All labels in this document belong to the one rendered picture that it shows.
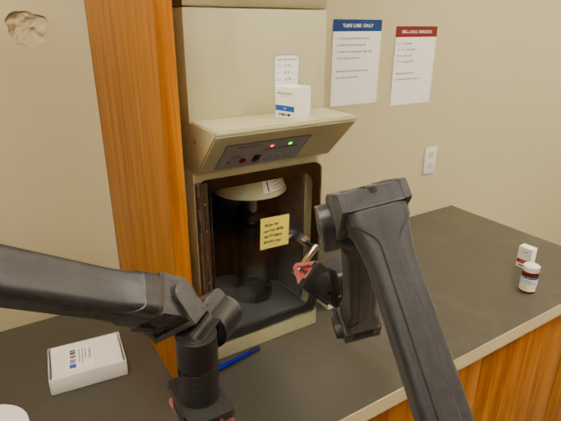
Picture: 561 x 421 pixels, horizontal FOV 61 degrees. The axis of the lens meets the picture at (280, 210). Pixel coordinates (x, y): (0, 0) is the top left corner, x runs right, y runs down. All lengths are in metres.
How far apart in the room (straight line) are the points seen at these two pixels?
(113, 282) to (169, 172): 0.30
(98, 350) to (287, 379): 0.44
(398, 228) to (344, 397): 0.66
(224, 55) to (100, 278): 0.52
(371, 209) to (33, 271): 0.35
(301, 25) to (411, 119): 0.99
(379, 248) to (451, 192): 1.78
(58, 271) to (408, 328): 0.37
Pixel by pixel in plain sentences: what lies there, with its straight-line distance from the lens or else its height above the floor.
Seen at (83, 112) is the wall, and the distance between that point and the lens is 1.32.
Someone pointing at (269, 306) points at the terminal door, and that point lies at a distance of 1.17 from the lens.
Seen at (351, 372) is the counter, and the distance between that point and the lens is 1.16.
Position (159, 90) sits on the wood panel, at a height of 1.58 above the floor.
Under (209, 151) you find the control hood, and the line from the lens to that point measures 0.87.
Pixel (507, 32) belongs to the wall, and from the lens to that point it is 2.33.
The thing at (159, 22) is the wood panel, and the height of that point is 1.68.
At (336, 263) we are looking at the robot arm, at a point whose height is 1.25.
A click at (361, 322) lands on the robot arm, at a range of 0.85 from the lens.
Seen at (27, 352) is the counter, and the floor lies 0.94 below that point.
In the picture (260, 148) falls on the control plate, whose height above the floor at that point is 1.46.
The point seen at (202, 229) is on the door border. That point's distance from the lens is 0.99.
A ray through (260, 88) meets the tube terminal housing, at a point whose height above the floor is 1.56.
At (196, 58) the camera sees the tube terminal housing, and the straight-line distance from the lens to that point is 0.93.
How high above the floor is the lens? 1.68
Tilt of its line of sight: 21 degrees down
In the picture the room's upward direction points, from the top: straight up
